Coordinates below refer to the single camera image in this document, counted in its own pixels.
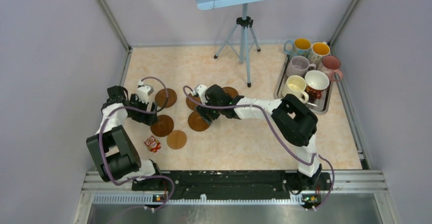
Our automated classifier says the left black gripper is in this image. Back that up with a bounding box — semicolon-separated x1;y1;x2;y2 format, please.
127;94;158;125

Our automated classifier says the dark wooden coaster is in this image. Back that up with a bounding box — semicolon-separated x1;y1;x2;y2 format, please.
222;87;239;98
187;111;210;132
150;115;174;137
155;88;177;108
185;93;201;111

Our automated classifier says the light wooden coaster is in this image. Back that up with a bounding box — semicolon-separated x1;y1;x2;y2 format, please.
167;130;187;150

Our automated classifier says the metal tray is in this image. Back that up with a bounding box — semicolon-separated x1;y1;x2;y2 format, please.
274;54;333;115

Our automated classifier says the pink mug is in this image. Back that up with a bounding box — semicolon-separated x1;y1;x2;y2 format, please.
317;55;343;82

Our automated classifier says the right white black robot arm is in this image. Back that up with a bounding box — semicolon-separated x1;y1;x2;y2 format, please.
191;85;322;189

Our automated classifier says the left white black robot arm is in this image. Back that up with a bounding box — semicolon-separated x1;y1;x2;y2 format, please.
86;85;158;182

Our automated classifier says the red owl figurine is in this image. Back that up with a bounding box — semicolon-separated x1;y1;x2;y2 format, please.
144;135;161;153

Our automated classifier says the cream mug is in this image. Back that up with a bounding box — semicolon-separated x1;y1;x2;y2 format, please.
281;75;309;103

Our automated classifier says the lilac mug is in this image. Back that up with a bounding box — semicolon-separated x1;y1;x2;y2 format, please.
285;55;317;77

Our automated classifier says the blue mug yellow inside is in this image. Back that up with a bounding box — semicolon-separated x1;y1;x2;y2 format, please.
284;38;312;58

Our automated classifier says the white red mug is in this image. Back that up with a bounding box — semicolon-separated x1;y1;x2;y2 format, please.
304;70;330;102

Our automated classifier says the patterned mug yellow inside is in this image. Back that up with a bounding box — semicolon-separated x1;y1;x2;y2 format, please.
307;41;331;66

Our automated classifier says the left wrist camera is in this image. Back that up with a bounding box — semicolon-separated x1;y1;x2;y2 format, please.
136;80;154;103

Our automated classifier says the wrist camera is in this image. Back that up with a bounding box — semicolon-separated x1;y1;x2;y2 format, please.
194;85;208;104
136;80;154;103

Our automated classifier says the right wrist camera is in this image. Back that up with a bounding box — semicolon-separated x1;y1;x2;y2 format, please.
194;85;208;104

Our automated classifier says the grey cable duct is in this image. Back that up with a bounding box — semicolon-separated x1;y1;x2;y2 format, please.
93;193;304;205

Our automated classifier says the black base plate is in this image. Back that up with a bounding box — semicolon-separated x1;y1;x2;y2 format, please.
131;170;332;200

